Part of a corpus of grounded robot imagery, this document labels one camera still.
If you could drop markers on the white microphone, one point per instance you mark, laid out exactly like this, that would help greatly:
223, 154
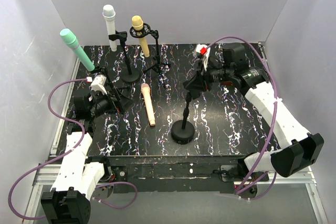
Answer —
108, 13

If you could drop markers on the black round base holder stand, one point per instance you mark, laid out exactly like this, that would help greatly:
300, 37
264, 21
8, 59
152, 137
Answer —
130, 74

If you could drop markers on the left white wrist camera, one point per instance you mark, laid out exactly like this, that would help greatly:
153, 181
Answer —
97, 84

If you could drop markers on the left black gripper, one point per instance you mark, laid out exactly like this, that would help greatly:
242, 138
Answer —
115, 100

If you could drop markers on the large yellow microphone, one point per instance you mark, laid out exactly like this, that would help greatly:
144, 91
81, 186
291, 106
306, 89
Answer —
138, 25

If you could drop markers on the black round base clip stand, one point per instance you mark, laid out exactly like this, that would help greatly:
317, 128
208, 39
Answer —
183, 131

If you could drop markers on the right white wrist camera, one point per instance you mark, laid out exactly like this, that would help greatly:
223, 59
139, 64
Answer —
202, 52

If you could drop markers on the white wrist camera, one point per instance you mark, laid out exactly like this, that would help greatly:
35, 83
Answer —
202, 52
97, 84

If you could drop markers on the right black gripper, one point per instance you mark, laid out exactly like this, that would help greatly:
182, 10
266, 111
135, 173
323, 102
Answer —
200, 77

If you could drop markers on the pink microphone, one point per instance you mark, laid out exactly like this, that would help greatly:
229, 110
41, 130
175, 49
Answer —
146, 92

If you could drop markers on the green microphone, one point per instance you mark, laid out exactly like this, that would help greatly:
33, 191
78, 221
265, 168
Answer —
70, 39

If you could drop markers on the black tripod clip stand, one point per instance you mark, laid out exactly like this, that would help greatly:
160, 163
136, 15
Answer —
109, 84

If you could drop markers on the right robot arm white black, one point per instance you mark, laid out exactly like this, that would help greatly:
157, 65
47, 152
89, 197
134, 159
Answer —
298, 147

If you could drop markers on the black front mounting base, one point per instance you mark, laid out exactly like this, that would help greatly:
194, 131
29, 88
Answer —
154, 173

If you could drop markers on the black tripod shock mount stand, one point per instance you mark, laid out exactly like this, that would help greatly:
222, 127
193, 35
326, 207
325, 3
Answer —
159, 66

